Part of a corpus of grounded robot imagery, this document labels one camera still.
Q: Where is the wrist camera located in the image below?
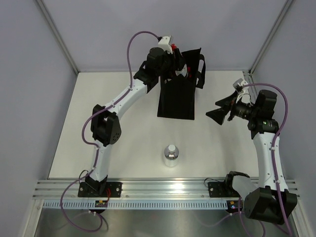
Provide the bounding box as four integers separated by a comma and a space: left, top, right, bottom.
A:
158, 36, 173, 54
233, 78, 248, 102

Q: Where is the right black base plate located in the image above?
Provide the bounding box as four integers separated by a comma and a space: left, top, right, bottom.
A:
207, 181, 239, 198

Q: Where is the left aluminium frame post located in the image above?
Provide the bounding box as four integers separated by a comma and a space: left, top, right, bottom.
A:
34, 0, 79, 76

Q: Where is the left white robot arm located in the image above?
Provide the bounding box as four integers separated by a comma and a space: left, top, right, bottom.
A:
78, 44, 187, 198

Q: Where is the aluminium frame post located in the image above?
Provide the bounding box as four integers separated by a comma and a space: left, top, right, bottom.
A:
248, 0, 295, 76
34, 0, 79, 76

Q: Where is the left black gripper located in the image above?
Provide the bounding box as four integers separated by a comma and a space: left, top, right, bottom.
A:
156, 48, 186, 76

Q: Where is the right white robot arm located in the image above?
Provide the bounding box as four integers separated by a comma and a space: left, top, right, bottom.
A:
206, 90, 297, 225

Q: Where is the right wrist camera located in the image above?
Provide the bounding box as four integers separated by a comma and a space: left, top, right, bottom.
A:
233, 78, 248, 102

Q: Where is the silver bottle white cap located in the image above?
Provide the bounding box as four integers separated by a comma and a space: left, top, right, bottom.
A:
163, 144, 179, 167

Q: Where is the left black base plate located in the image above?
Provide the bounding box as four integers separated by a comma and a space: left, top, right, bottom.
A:
78, 182, 122, 198

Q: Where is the right aluminium frame post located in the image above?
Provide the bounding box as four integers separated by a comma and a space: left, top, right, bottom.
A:
248, 0, 295, 76

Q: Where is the aluminium mounting rail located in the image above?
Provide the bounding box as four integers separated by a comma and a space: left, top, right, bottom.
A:
32, 178, 223, 200

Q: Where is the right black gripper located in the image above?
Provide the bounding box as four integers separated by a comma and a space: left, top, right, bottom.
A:
206, 90, 259, 125

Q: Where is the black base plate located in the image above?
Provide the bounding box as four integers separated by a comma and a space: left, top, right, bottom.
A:
207, 181, 239, 198
78, 182, 122, 198

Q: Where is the black canvas bag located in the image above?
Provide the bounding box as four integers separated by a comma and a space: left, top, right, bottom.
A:
157, 48, 206, 120

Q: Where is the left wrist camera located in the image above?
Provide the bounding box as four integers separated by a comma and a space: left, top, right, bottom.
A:
158, 36, 173, 54

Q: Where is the white slotted cable duct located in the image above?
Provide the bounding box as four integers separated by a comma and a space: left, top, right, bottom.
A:
42, 199, 228, 210

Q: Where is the dark red bottle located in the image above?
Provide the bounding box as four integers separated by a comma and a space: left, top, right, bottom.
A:
171, 44, 177, 51

